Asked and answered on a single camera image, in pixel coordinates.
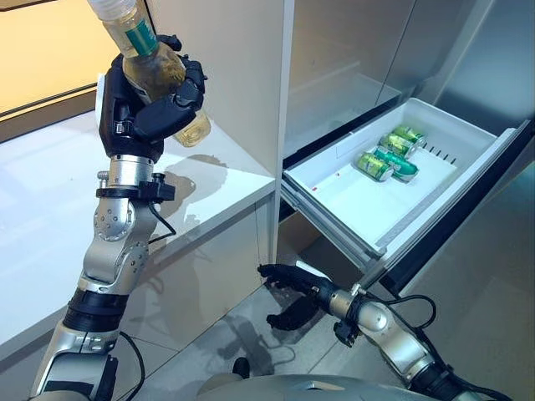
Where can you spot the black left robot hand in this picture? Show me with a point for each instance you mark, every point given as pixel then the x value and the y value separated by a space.
pixel 119 121

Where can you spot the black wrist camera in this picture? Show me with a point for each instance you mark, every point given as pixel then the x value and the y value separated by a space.
pixel 161 192
pixel 344 334

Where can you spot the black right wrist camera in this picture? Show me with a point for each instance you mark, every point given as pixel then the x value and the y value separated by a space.
pixel 344 334

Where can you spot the dark green drink can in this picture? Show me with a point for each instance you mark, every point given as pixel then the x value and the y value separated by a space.
pixel 399 166

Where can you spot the light green drink can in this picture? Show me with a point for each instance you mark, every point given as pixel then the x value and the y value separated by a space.
pixel 409 134
pixel 397 145
pixel 373 165

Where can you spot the stainless steel fridge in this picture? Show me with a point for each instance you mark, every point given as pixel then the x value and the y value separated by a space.
pixel 334 50

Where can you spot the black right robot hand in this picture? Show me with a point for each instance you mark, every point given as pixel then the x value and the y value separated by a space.
pixel 301 282

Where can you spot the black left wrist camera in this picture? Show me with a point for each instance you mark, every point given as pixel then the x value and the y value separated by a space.
pixel 161 192

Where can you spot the yellow drink bottle white cap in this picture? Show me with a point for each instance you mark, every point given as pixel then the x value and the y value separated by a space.
pixel 138 37

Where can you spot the tall white side panel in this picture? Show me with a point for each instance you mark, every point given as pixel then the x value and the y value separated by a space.
pixel 242 62

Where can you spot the white fridge drawer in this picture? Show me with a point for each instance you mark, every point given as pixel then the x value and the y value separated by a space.
pixel 359 204

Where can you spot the backlit orange window panel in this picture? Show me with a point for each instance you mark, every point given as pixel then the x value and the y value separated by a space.
pixel 42 50

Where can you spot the robot left leg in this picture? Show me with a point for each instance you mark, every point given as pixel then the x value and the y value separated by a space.
pixel 241 367

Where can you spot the grey robot torso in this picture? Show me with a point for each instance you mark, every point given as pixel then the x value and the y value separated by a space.
pixel 313 392

